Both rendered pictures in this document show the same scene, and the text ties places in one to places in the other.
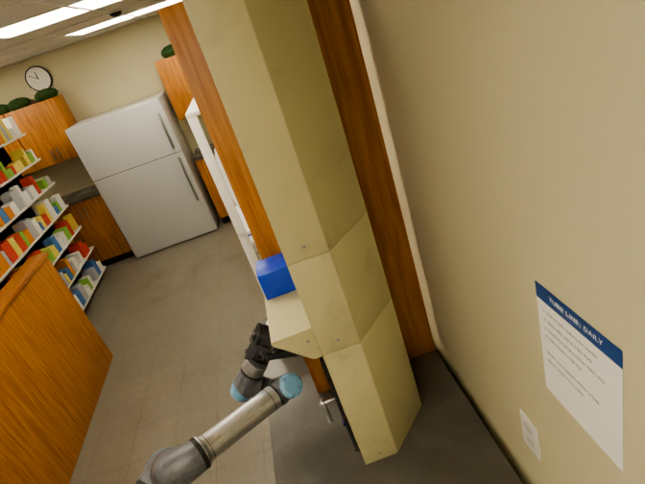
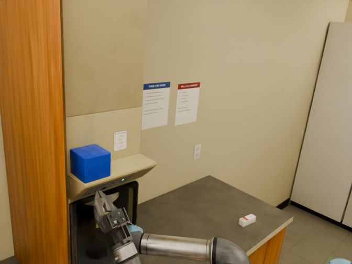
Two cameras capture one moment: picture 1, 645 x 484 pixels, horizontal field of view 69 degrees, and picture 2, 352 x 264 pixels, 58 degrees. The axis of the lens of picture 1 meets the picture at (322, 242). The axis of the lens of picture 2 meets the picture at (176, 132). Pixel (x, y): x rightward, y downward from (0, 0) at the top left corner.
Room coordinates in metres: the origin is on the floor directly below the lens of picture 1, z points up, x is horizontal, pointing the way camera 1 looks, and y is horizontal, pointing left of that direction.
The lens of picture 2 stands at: (1.75, 1.08, 2.03)
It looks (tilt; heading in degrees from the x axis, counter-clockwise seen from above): 19 degrees down; 226
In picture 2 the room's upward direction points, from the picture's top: 5 degrees clockwise
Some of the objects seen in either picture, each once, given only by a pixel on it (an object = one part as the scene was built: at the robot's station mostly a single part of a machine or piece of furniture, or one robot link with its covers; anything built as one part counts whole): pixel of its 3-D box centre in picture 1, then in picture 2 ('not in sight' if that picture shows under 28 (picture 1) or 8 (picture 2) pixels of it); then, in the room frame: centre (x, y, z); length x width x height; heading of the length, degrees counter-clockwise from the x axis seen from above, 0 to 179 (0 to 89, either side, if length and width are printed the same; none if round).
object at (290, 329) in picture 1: (290, 317); (114, 179); (1.17, 0.17, 1.46); 0.32 x 0.12 x 0.10; 2
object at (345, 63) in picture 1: (324, 214); (28, 128); (1.40, -0.04, 1.64); 0.49 x 0.03 x 1.40; 92
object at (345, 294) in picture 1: (358, 330); (89, 191); (1.17, -0.02, 1.33); 0.32 x 0.25 x 0.77; 2
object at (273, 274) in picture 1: (275, 275); (90, 162); (1.27, 0.17, 1.56); 0.10 x 0.10 x 0.09; 2
